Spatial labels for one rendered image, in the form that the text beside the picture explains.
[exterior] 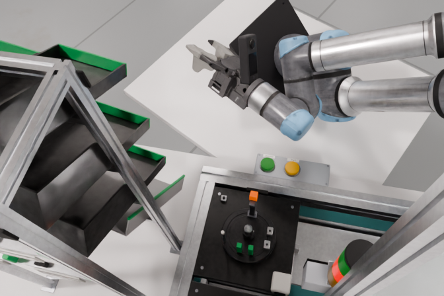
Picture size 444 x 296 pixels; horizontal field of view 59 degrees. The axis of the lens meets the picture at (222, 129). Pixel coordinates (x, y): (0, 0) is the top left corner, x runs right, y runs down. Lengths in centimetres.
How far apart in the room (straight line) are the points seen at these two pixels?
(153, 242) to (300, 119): 57
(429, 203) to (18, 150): 37
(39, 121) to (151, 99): 100
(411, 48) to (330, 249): 54
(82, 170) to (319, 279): 45
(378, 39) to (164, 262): 80
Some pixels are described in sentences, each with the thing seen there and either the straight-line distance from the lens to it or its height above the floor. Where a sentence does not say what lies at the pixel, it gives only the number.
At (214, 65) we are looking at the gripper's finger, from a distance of 97.
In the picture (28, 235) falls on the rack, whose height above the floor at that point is 159.
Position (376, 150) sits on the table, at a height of 86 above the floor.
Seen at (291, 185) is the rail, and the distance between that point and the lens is 112.
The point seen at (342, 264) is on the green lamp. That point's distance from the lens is 63.
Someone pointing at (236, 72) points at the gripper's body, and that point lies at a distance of 97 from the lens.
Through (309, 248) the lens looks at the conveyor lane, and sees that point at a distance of 112.
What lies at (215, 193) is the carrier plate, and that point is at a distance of 110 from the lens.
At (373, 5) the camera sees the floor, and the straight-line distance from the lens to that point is 307.
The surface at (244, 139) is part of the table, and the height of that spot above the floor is 86.
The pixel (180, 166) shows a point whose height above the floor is 86.
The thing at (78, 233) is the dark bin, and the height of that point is 136.
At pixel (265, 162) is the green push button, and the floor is 97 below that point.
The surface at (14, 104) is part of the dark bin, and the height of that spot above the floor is 166.
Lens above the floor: 199
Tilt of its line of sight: 59 degrees down
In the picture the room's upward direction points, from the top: 8 degrees counter-clockwise
